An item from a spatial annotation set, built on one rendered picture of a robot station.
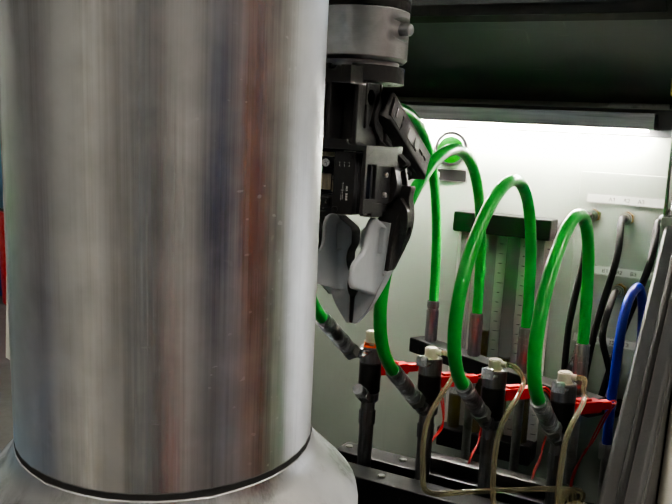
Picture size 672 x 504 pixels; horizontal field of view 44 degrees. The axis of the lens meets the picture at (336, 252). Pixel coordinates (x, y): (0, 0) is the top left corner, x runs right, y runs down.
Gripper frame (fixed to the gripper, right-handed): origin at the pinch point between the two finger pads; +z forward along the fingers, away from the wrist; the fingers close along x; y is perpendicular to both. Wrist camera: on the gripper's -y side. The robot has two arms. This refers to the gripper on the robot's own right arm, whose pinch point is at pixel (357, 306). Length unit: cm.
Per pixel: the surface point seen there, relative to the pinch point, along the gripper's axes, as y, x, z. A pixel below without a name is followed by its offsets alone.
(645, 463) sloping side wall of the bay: -18.8, 22.4, 14.8
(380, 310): -13.0, -3.8, 2.9
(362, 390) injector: -25.9, -11.4, 15.9
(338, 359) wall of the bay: -57, -31, 22
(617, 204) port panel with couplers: -57, 11, -8
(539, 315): -14.7, 12.0, 1.2
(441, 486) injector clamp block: -27.6, -1.0, 26.1
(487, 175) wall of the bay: -57, -8, -10
